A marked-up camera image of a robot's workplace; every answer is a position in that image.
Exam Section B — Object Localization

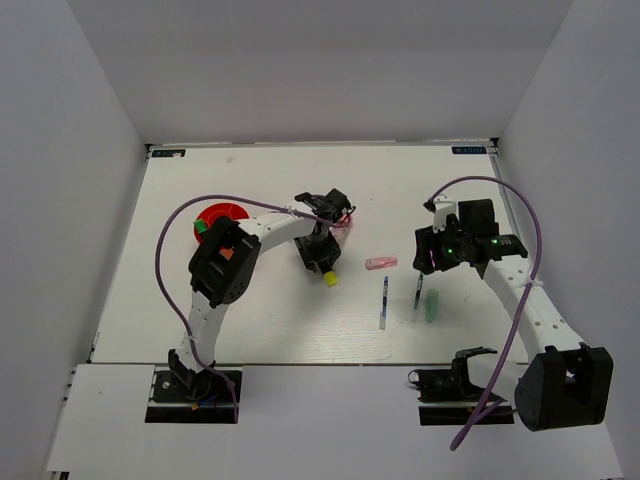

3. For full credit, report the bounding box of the pink translucent eraser case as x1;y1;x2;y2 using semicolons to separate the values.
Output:
364;256;398;271

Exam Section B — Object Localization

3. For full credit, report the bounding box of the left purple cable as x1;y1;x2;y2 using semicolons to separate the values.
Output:
154;193;359;424

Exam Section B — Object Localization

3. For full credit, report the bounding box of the green gel pen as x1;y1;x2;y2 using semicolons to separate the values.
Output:
411;272;424;323

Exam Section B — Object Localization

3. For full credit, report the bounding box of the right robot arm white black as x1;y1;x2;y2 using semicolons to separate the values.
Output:
413;195;613;431

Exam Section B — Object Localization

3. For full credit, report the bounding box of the purple cable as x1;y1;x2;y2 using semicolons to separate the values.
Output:
154;193;359;424
449;176;544;452

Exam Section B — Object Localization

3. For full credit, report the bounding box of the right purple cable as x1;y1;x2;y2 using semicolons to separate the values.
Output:
449;176;544;452

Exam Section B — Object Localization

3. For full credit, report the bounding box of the yellow capped black highlighter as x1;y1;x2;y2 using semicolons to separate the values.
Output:
323;270;338;287

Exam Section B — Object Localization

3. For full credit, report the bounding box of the right blue table label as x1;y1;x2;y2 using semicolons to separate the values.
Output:
451;145;487;155

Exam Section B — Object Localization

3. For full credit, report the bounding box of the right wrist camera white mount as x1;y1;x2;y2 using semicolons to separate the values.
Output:
423;194;457;234

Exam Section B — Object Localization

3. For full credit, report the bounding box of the red round pen holder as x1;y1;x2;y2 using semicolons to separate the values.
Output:
193;202;250;243

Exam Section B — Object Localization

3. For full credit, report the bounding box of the blue gel pen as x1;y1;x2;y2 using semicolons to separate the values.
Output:
378;276;389;331

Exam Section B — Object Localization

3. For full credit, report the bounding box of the blue table label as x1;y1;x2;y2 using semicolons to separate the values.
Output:
451;145;487;155
151;149;186;158

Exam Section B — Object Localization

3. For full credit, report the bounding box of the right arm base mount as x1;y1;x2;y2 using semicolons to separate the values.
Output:
407;369;483;427

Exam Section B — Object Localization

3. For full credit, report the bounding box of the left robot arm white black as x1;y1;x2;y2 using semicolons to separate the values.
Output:
168;189;354;399

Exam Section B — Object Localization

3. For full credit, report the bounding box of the pink capped clear marker tube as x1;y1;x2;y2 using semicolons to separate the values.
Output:
330;215;353;248

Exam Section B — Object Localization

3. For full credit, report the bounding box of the green capped black highlighter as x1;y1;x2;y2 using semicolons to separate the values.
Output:
194;218;208;234

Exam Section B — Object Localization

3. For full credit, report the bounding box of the left blue table label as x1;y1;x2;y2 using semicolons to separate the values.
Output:
151;149;186;158

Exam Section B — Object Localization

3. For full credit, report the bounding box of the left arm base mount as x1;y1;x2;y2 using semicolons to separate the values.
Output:
144;369;239;425

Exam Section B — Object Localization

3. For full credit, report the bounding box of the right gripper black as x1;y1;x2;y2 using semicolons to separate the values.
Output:
413;218;471;275

